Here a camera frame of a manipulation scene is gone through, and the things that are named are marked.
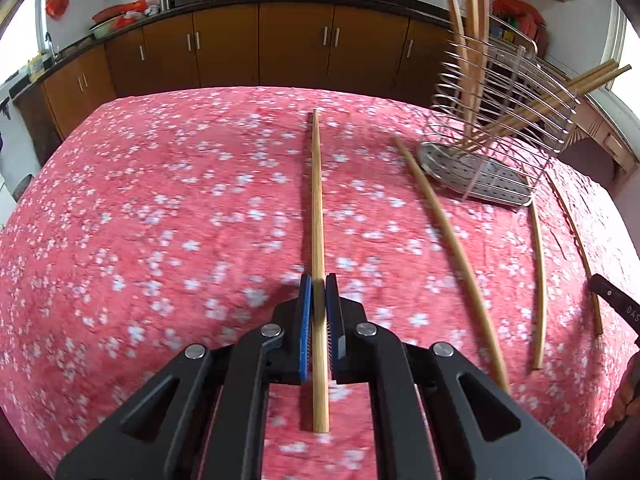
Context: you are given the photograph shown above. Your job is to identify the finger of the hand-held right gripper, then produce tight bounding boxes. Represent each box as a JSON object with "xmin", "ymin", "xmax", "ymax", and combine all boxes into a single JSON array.
[{"xmin": 588, "ymin": 273, "xmax": 640, "ymax": 352}]

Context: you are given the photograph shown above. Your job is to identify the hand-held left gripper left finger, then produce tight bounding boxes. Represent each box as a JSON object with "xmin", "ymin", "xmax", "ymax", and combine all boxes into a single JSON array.
[{"xmin": 55, "ymin": 274, "xmax": 314, "ymax": 480}]

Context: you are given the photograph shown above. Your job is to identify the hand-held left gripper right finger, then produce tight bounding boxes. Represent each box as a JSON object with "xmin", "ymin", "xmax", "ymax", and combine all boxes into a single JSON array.
[{"xmin": 325, "ymin": 272, "xmax": 586, "ymax": 480}]

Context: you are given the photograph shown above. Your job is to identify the long wooden chopstick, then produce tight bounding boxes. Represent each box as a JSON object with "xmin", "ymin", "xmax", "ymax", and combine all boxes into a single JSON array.
[
  {"xmin": 546, "ymin": 170, "xmax": 604, "ymax": 336},
  {"xmin": 394, "ymin": 136, "xmax": 511, "ymax": 395},
  {"xmin": 311, "ymin": 108, "xmax": 331, "ymax": 434},
  {"xmin": 522, "ymin": 172, "xmax": 548, "ymax": 371}
]

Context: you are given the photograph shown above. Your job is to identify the metal wire utensil holder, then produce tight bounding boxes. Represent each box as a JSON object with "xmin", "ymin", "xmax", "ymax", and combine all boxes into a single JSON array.
[{"xmin": 419, "ymin": 12, "xmax": 583, "ymax": 207}]

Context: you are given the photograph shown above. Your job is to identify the group of wooden chopsticks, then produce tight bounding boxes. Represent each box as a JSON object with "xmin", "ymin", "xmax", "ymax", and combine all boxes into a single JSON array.
[{"xmin": 437, "ymin": 0, "xmax": 632, "ymax": 161}]

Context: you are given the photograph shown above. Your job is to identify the person's right hand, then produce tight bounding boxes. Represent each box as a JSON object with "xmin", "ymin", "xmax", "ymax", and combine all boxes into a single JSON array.
[{"xmin": 604, "ymin": 360, "xmax": 640, "ymax": 430}]

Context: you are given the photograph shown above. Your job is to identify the red floral tablecloth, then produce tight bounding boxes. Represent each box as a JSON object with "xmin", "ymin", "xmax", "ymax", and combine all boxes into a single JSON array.
[{"xmin": 0, "ymin": 85, "xmax": 640, "ymax": 480}]

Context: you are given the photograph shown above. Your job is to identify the large bright window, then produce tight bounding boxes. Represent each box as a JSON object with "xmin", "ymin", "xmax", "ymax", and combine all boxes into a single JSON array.
[{"xmin": 606, "ymin": 0, "xmax": 640, "ymax": 92}]

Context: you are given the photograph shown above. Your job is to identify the brown wooden base cabinets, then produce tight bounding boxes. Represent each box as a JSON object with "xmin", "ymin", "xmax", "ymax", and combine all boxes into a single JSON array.
[{"xmin": 15, "ymin": 0, "xmax": 463, "ymax": 137}]

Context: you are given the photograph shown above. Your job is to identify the black kitchen countertop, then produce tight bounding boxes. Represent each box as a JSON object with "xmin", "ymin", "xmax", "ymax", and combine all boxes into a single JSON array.
[{"xmin": 10, "ymin": 0, "xmax": 451, "ymax": 98}]

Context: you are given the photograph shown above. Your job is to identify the pale green basin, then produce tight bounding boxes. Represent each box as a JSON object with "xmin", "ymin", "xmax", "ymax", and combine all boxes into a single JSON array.
[{"xmin": 90, "ymin": 16, "xmax": 132, "ymax": 39}]

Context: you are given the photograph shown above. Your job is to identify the red plastic basin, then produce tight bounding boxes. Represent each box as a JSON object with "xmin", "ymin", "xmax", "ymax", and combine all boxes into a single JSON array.
[{"xmin": 92, "ymin": 2, "xmax": 147, "ymax": 24}]

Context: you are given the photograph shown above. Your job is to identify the small sliding window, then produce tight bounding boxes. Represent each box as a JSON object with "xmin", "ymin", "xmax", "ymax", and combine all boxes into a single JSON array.
[{"xmin": 0, "ymin": 0, "xmax": 51, "ymax": 56}]

